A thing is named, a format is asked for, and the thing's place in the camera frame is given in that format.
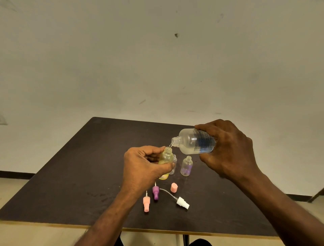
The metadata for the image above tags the person's left hand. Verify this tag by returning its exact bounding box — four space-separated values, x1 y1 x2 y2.
121 145 176 194

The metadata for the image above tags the person's right hand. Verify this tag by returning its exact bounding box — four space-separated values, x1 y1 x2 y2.
194 119 264 183

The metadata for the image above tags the small yellow tinted bottle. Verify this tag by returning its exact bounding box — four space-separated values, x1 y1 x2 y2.
158 147 174 180

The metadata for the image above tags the large clear labelled plastic bottle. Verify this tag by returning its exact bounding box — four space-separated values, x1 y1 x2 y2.
171 128 217 155

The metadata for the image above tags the person's left forearm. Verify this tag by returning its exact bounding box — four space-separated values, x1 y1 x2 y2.
74 187 138 246

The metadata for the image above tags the person's right forearm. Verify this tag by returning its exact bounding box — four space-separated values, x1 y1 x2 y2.
234 170 324 246

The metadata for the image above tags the small clear bottle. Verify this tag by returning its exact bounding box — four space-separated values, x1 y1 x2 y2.
168 154 178 175

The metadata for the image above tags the small purple tinted bottle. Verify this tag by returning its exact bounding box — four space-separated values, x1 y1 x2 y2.
180 156 193 177

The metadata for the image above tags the white spray pump with tube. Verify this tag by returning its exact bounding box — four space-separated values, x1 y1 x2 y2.
159 188 190 210

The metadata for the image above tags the pink spray pump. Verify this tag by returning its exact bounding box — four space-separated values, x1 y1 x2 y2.
143 191 151 213

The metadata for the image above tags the dark furniture leg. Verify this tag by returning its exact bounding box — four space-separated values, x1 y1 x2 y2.
307 188 324 203

